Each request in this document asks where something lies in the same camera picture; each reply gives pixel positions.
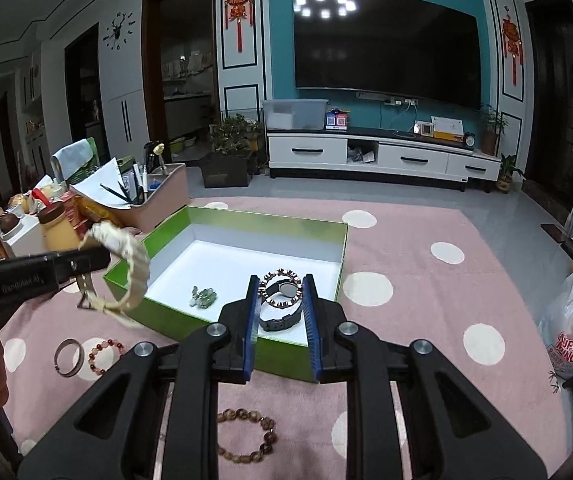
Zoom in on grey cloth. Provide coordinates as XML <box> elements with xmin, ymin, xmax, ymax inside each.
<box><xmin>50</xmin><ymin>138</ymin><xmax>100</xmax><ymax>181</ymax></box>

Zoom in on white television cabinet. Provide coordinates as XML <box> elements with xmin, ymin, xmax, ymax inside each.
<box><xmin>265</xmin><ymin>127</ymin><xmax>502</xmax><ymax>194</ymax></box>

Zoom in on yellow and white box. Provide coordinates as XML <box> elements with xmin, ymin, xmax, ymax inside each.
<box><xmin>431</xmin><ymin>116</ymin><xmax>465</xmax><ymax>144</ymax></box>

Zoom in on brown bead bracelet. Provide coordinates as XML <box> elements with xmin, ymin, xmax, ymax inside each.
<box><xmin>216</xmin><ymin>408</ymin><xmax>278</xmax><ymax>464</ymax></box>

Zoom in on blue and red code stands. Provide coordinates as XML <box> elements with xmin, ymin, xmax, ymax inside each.
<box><xmin>325</xmin><ymin>108</ymin><xmax>350</xmax><ymax>131</ymax></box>

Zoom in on leafy potted plant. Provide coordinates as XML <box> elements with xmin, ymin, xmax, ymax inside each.
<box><xmin>209</xmin><ymin>114</ymin><xmax>262</xmax><ymax>157</ymax></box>

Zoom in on green cardboard box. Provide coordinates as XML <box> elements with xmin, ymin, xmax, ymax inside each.
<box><xmin>104</xmin><ymin>205</ymin><xmax>350</xmax><ymax>384</ymax></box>

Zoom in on green jade pendant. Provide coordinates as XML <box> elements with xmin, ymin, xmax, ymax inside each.
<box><xmin>189</xmin><ymin>285</ymin><xmax>220</xmax><ymax>309</ymax></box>

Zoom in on red knot wall decoration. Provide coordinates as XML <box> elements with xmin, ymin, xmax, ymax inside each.
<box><xmin>224</xmin><ymin>0</ymin><xmax>255</xmax><ymax>54</ymax></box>
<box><xmin>501</xmin><ymin>5</ymin><xmax>525</xmax><ymax>86</ymax></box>

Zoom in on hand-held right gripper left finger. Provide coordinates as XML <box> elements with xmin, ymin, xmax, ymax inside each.
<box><xmin>16</xmin><ymin>274</ymin><xmax>260</xmax><ymax>480</ymax></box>

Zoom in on silver bangle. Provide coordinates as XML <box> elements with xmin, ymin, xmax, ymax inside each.
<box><xmin>54</xmin><ymin>340</ymin><xmax>85</xmax><ymax>379</ymax></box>

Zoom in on white paper sheet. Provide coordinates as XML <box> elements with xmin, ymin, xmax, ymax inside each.
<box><xmin>70</xmin><ymin>157</ymin><xmax>135</xmax><ymax>210</ymax></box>

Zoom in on green plastic basins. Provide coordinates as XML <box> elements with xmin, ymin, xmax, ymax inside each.
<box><xmin>169</xmin><ymin>135</ymin><xmax>198</xmax><ymax>154</ymax></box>

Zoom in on pink desk organizer box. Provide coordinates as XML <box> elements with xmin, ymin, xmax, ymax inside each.
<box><xmin>111</xmin><ymin>162</ymin><xmax>190</xmax><ymax>234</ymax></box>

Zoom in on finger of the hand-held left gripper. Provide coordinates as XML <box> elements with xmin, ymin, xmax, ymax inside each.
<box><xmin>54</xmin><ymin>246</ymin><xmax>112</xmax><ymax>287</ymax></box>

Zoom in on pink dotted mat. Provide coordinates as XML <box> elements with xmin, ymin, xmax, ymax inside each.
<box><xmin>0</xmin><ymin>195</ymin><xmax>573</xmax><ymax>480</ymax></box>

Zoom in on small potted floor plant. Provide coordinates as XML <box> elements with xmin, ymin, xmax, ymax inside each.
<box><xmin>497</xmin><ymin>154</ymin><xmax>526</xmax><ymax>195</ymax></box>

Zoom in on white plastic shopping bag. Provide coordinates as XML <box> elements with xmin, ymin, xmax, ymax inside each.
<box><xmin>539</xmin><ymin>262</ymin><xmax>573</xmax><ymax>379</ymax></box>

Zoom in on clear plastic storage bin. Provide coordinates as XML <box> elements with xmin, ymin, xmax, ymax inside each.
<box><xmin>262</xmin><ymin>99</ymin><xmax>329</xmax><ymax>132</ymax></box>

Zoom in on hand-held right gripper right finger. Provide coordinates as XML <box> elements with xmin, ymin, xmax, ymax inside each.
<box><xmin>303</xmin><ymin>273</ymin><xmax>550</xmax><ymax>480</ymax></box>

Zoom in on potted plant in brown pot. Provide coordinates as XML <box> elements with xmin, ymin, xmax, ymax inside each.
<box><xmin>479</xmin><ymin>105</ymin><xmax>510</xmax><ymax>156</ymax></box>

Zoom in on copper bead bracelet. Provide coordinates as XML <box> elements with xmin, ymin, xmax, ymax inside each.
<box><xmin>258</xmin><ymin>267</ymin><xmax>302</xmax><ymax>309</ymax></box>

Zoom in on black wrist watch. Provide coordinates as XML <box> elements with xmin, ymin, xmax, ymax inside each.
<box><xmin>259</xmin><ymin>280</ymin><xmax>308</xmax><ymax>332</ymax></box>

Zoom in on brown-capped yellow bottle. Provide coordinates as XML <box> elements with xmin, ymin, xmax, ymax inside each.
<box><xmin>34</xmin><ymin>187</ymin><xmax>85</xmax><ymax>251</ymax></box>

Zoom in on black deer wall clock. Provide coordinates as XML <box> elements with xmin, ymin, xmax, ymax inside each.
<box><xmin>104</xmin><ymin>10</ymin><xmax>138</xmax><ymax>51</ymax></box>

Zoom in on black television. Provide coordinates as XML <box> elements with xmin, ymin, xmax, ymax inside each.
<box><xmin>293</xmin><ymin>0</ymin><xmax>482</xmax><ymax>109</ymax></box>

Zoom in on red bead bracelet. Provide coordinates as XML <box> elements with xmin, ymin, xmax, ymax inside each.
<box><xmin>88</xmin><ymin>341</ymin><xmax>126</xmax><ymax>376</ymax></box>

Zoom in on dark pencil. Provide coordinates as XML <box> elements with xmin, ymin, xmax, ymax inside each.
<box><xmin>99</xmin><ymin>183</ymin><xmax>132</xmax><ymax>205</ymax></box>

